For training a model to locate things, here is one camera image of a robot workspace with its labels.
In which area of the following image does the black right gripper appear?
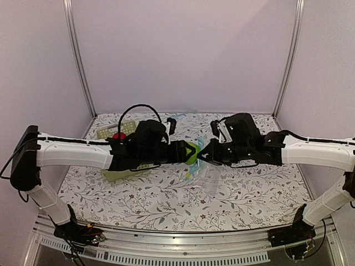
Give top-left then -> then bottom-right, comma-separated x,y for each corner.
196,139 -> 252,167

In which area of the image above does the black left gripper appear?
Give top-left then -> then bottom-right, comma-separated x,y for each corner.
139,141 -> 196,166

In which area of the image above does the green apple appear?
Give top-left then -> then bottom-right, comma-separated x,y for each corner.
185,142 -> 201,165

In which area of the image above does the clear blue zip top bag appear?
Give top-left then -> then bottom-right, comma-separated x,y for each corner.
184,137 -> 220,196

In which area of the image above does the light green perforated plastic basket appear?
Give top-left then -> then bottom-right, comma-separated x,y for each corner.
96,120 -> 153,182

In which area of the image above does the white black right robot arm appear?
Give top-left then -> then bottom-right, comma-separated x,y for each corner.
197,113 -> 354,247

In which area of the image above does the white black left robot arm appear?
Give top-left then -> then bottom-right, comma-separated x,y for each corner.
5,119 -> 198,246

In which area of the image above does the spare clear blue zip bag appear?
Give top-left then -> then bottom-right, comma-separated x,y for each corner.
170,110 -> 198,120

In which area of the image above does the floral patterned table mat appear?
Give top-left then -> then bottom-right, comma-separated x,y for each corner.
57,111 -> 317,232

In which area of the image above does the red apple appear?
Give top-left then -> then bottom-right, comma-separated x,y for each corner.
112,132 -> 126,141

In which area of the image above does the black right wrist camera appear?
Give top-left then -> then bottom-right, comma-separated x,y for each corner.
210,120 -> 228,144

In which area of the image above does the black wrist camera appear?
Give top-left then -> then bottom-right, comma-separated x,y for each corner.
210,120 -> 228,144
164,117 -> 177,145

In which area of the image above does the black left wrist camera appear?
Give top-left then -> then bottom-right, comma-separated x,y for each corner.
164,117 -> 177,145

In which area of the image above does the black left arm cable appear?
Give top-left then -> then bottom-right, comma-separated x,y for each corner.
118,104 -> 163,134

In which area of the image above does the aluminium front rail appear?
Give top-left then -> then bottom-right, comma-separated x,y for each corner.
23,214 -> 350,265

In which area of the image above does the right aluminium frame post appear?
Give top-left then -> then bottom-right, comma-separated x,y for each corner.
272,0 -> 305,120

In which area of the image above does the aluminium frame post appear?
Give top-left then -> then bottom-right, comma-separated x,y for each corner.
272,0 -> 305,120
62,0 -> 97,119

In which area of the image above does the left aluminium frame post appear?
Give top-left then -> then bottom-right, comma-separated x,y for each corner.
62,0 -> 97,119

